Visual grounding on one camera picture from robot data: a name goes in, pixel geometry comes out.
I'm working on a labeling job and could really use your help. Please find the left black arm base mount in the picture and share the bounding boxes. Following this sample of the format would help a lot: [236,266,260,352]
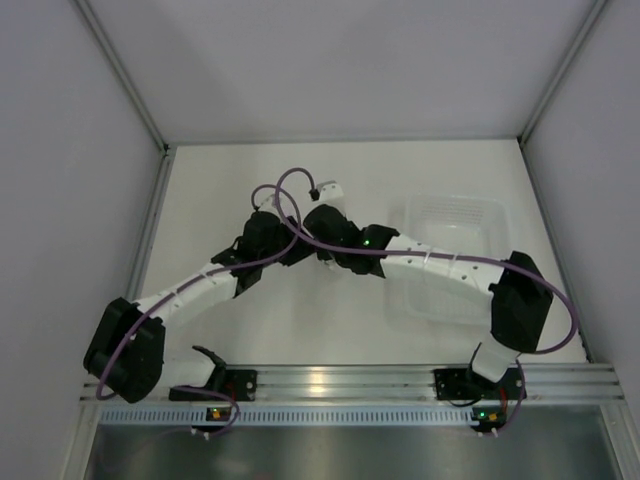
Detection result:
[221,368,258,402]

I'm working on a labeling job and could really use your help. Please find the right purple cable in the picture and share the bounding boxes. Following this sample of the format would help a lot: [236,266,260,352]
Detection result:
[275,167,580,354]

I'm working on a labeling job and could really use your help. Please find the left aluminium frame post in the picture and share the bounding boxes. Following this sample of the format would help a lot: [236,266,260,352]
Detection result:
[71,0,175,298]

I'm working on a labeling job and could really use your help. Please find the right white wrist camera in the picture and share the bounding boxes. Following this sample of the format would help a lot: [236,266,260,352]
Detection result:
[307,180,346,218]

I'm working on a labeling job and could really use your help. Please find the aluminium frame post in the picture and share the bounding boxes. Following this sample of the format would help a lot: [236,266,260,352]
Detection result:
[517,0,614,151]
[71,0,175,298]

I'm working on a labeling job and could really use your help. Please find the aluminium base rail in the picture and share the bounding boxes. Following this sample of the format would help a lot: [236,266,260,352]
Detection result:
[79,363,624,404]

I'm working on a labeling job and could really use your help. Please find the purple cable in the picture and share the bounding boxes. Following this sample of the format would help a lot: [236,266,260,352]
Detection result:
[94,184,311,401]
[275,167,580,354]

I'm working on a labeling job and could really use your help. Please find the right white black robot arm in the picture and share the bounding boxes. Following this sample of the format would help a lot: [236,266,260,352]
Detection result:
[303,205,554,397]

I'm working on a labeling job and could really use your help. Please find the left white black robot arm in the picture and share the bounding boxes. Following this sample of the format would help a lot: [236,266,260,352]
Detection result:
[83,211,314,403]

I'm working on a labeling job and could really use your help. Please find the translucent white plastic bin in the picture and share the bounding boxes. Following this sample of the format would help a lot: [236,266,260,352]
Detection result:
[385,194,514,328]

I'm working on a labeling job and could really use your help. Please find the right aluminium frame post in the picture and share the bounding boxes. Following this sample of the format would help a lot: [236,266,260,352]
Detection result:
[517,0,614,151]

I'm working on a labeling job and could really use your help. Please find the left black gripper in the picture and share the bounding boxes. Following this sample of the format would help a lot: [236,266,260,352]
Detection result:
[259,215,317,267]

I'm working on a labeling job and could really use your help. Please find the slotted grey cable duct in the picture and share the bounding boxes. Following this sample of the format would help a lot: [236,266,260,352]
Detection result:
[100,404,504,427]

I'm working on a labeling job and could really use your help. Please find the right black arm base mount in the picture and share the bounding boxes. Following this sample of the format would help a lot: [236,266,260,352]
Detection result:
[433,367,477,402]

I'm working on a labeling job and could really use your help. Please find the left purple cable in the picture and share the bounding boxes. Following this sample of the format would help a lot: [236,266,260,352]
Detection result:
[94,184,311,401]

